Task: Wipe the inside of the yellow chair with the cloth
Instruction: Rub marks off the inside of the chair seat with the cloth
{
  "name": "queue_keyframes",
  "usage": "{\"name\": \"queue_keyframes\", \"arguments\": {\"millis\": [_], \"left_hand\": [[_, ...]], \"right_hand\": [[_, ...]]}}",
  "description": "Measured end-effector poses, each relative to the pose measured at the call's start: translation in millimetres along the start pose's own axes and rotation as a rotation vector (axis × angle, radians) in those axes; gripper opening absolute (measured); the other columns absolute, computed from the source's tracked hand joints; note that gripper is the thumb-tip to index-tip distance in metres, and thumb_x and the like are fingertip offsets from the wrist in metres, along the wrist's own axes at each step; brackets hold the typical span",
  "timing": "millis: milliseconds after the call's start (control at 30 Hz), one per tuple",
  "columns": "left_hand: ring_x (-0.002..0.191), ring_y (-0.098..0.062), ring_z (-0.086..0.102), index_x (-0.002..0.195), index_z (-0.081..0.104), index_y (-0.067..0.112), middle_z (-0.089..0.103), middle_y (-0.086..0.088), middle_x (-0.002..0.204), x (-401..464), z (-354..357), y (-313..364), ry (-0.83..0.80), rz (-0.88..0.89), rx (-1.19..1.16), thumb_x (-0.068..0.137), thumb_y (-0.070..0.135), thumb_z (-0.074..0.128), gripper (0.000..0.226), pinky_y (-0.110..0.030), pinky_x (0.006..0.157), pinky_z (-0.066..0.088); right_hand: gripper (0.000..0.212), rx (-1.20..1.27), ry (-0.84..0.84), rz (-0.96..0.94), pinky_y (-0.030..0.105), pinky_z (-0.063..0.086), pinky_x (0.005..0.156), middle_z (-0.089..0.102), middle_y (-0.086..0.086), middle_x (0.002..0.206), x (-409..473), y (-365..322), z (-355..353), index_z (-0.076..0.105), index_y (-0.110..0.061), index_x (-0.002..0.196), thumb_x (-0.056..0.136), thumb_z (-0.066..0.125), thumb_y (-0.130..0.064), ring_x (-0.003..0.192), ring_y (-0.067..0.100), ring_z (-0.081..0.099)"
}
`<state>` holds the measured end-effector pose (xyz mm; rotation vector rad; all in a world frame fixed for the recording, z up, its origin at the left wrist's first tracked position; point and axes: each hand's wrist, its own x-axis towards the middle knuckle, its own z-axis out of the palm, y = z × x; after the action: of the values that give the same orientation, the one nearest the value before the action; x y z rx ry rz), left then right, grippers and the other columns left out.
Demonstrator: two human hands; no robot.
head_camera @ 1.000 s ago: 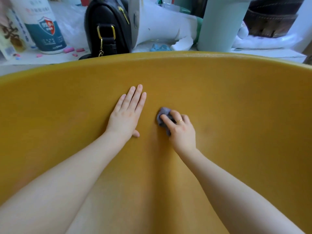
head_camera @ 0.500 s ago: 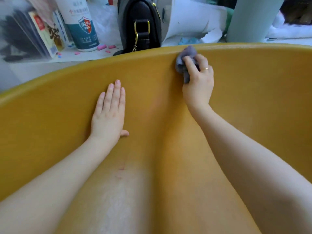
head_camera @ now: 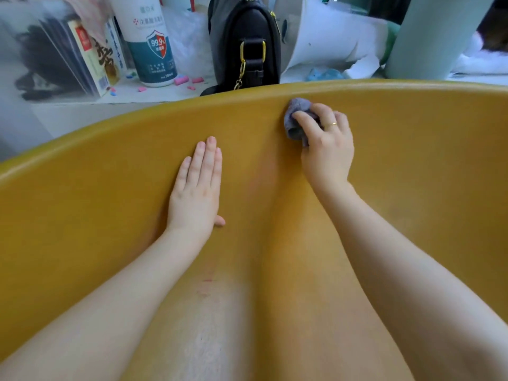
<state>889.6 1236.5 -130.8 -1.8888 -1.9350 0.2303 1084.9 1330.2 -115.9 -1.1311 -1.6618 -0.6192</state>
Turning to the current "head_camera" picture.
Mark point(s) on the large pink clay piece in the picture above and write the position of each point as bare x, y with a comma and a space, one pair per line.
181, 79

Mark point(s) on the person's right forearm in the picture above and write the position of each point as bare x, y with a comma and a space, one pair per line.
404, 281

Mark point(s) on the person's left little finger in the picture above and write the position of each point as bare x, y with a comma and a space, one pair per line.
183, 172

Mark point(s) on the grey cleaning cloth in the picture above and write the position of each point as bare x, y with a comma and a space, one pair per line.
295, 128

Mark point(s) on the white spray bottle teal label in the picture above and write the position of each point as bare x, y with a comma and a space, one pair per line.
150, 43

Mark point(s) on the clear plastic folder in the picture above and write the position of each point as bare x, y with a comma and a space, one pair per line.
43, 55

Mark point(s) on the white paper roll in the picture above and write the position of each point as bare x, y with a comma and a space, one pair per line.
325, 35

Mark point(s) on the person's right fingers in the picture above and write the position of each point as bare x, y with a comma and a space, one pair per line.
323, 115

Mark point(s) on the person's left hand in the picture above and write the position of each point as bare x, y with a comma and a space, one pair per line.
194, 194

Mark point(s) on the pale green cylinder container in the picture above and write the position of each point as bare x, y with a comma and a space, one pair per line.
432, 35

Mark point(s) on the person's left forearm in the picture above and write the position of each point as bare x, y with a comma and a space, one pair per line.
99, 309

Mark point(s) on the black bag with gold buckle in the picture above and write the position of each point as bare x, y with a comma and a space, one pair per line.
234, 23

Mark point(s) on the blue crumpled cloth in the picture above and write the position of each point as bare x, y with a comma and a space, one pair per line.
323, 74

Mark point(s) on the person's left middle finger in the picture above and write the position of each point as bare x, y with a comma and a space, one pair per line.
209, 158

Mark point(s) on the white plastic bag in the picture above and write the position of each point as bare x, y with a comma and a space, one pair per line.
190, 39

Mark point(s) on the person's left thumb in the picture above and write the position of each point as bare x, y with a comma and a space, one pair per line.
220, 222

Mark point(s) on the white fluffy stuffing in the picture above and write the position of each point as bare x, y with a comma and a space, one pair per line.
484, 55

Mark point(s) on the yellow plastic chair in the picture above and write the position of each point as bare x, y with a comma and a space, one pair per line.
416, 162

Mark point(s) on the person's right hand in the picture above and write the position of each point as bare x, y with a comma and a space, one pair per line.
329, 154

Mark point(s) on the white cover book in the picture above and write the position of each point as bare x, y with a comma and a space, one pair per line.
115, 43

